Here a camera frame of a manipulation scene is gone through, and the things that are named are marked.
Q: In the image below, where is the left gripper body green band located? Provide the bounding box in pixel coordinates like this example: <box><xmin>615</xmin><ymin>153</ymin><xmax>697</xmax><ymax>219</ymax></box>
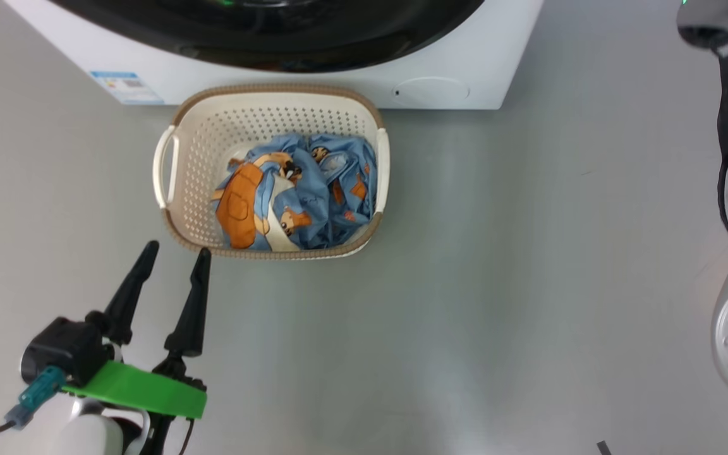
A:
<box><xmin>61</xmin><ymin>354</ymin><xmax>208</xmax><ymax>455</ymax></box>

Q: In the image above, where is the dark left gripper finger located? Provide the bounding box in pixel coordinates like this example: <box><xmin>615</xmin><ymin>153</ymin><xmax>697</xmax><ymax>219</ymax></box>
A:
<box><xmin>164</xmin><ymin>248</ymin><xmax>212</xmax><ymax>358</ymax></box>
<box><xmin>86</xmin><ymin>241</ymin><xmax>160</xmax><ymax>346</ymax></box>

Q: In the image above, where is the blue cartoon shirt orange patch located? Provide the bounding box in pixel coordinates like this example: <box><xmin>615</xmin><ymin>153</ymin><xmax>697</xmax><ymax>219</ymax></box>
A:
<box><xmin>212</xmin><ymin>149</ymin><xmax>333</xmax><ymax>252</ymax></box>

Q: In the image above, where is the round dark-glass washer door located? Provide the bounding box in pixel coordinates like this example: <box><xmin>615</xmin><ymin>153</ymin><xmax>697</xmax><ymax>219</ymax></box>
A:
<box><xmin>48</xmin><ymin>0</ymin><xmax>485</xmax><ymax>73</ymax></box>

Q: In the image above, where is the cream perforated laundry basket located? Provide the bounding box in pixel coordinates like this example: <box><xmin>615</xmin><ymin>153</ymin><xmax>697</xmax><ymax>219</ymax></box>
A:
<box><xmin>152</xmin><ymin>84</ymin><xmax>391</xmax><ymax>260</ymax></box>

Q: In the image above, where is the white front-load washing machine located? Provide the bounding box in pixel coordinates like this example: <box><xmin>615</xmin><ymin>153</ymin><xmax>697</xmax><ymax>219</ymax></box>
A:
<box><xmin>4</xmin><ymin>0</ymin><xmax>545</xmax><ymax>110</ymax></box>

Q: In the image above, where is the blue white energy label sticker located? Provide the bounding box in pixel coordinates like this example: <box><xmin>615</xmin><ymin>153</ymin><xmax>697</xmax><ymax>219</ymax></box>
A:
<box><xmin>90</xmin><ymin>71</ymin><xmax>166</xmax><ymax>106</ymax></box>

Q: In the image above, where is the teal left camera connector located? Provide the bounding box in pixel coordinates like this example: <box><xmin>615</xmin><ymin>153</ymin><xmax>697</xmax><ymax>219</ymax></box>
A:
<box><xmin>5</xmin><ymin>367</ymin><xmax>66</xmax><ymax>430</ymax></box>

